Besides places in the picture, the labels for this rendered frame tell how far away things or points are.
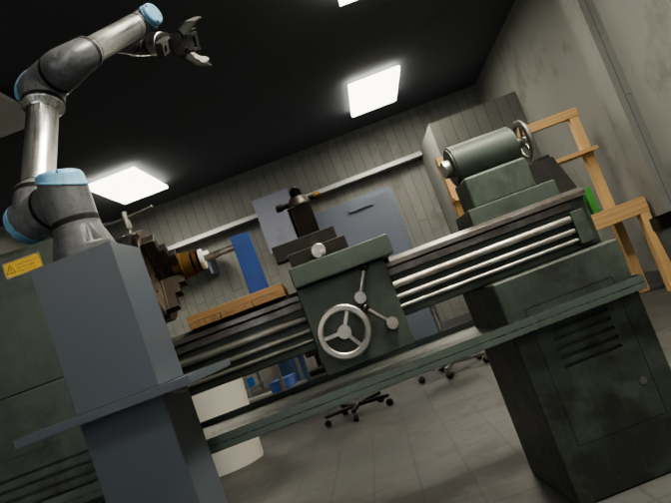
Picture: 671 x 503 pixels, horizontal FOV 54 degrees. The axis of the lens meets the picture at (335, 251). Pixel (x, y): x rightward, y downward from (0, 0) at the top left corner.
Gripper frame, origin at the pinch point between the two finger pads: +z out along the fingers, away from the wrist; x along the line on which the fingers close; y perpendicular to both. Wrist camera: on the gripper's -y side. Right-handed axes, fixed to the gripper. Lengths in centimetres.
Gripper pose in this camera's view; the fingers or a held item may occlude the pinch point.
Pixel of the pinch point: (205, 42)
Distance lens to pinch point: 225.0
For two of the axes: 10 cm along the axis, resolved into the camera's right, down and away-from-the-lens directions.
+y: 4.7, -4.7, 7.5
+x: 1.4, 8.8, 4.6
